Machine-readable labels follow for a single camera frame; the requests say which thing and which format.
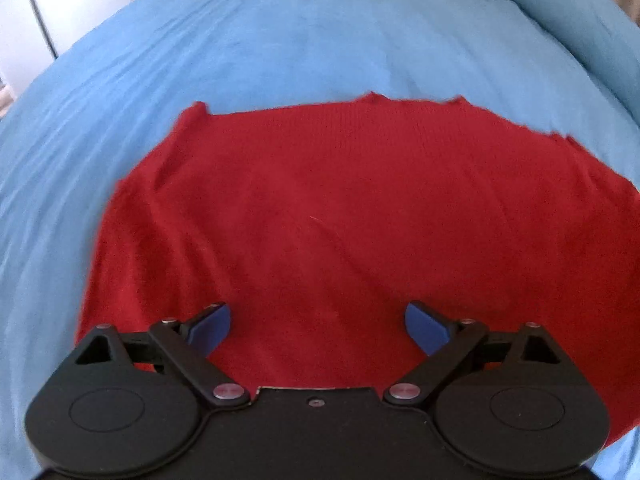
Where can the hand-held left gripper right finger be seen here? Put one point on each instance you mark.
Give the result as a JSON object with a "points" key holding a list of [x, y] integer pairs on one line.
{"points": [[425, 330]]}

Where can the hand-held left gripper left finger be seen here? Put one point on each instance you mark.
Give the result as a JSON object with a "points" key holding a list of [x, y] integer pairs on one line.
{"points": [[212, 330]]}

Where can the red knitted sweater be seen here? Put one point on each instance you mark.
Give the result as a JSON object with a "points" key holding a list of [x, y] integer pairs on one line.
{"points": [[350, 210]]}

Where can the rolled blue duvet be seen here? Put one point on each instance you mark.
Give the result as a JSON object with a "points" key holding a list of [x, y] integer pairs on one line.
{"points": [[575, 25]]}

